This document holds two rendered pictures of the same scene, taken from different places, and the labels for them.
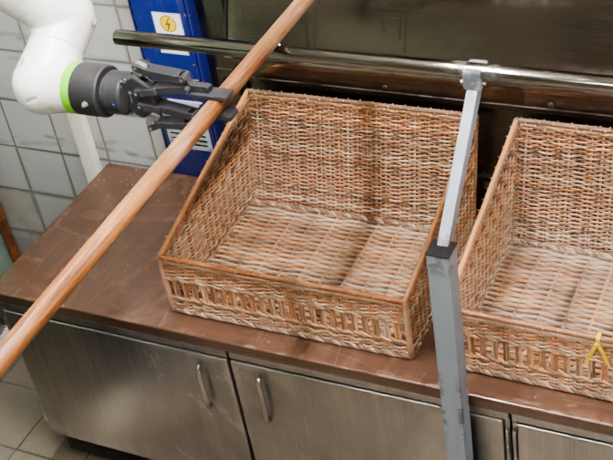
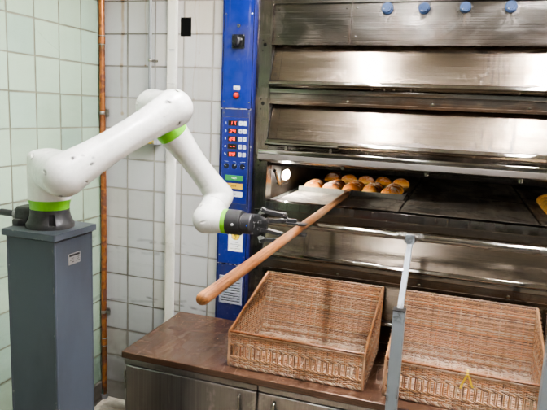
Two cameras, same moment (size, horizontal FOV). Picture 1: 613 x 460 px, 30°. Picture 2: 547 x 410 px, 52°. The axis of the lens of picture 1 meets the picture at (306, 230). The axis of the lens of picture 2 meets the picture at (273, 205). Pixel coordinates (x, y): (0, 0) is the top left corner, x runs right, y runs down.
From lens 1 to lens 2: 85 cm
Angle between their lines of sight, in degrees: 30
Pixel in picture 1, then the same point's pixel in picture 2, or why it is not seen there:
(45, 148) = (144, 304)
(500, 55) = (398, 258)
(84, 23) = (229, 197)
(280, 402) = not seen: outside the picture
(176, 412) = not seen: outside the picture
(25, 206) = (120, 339)
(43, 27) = (212, 194)
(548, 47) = (421, 255)
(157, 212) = (210, 329)
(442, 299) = (397, 338)
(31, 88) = (205, 215)
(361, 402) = not seen: outside the picture
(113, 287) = (192, 354)
